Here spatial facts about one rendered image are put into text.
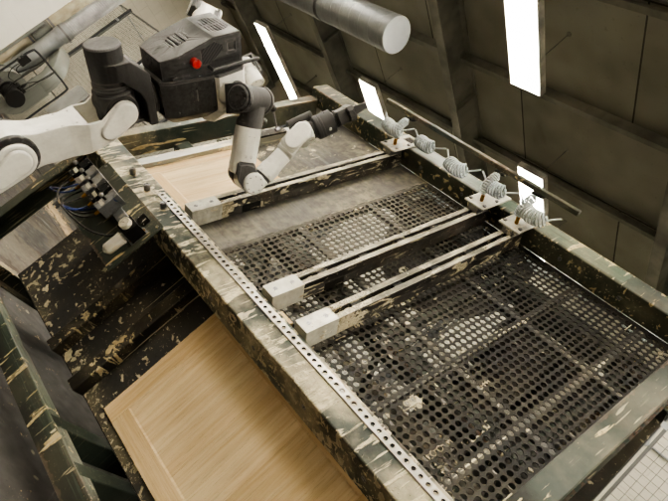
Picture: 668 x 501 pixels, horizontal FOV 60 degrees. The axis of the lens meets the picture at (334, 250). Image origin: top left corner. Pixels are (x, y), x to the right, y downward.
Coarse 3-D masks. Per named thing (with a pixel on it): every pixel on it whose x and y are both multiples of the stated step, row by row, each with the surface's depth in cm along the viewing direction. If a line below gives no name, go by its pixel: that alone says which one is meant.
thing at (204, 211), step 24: (408, 120) 262; (384, 144) 268; (408, 144) 270; (336, 168) 252; (360, 168) 259; (384, 168) 270; (240, 192) 227; (264, 192) 230; (288, 192) 238; (192, 216) 213; (216, 216) 220
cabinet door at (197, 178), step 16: (192, 160) 251; (208, 160) 253; (224, 160) 255; (256, 160) 258; (160, 176) 237; (176, 176) 240; (192, 176) 241; (208, 176) 243; (224, 176) 245; (176, 192) 230; (192, 192) 232; (208, 192) 234; (224, 192) 235
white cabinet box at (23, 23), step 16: (0, 0) 492; (16, 0) 499; (32, 0) 506; (48, 0) 514; (64, 0) 521; (0, 16) 498; (16, 16) 505; (32, 16) 513; (48, 16) 520; (0, 32) 504; (16, 32) 512; (0, 48) 511
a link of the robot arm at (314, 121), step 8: (304, 112) 210; (288, 120) 209; (296, 120) 209; (304, 120) 210; (312, 120) 208; (320, 120) 207; (312, 128) 207; (320, 128) 207; (312, 136) 207; (320, 136) 209; (304, 144) 212
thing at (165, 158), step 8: (288, 128) 283; (272, 136) 275; (280, 136) 278; (208, 144) 259; (216, 144) 260; (224, 144) 261; (232, 144) 262; (264, 144) 275; (168, 152) 249; (176, 152) 250; (184, 152) 251; (192, 152) 252; (200, 152) 254; (208, 152) 256; (216, 152) 259; (144, 160) 241; (152, 160) 242; (160, 160) 243; (168, 160) 246; (176, 160) 248
